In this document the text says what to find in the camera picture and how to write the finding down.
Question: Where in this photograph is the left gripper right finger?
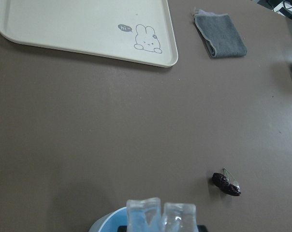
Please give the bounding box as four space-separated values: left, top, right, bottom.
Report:
197 225 206 232

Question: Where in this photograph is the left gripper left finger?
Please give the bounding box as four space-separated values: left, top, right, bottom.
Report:
117 226 127 232

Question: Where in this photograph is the light blue plastic cup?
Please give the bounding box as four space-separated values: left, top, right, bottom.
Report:
89 207 128 232

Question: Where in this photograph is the dark cherries pair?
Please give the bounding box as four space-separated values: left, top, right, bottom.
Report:
211 168 241 197

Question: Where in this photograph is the grey folded cloth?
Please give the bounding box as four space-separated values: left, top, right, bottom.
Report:
193 9 247 58

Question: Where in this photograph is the beige rabbit tray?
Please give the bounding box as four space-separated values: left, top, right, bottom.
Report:
0 0 178 67

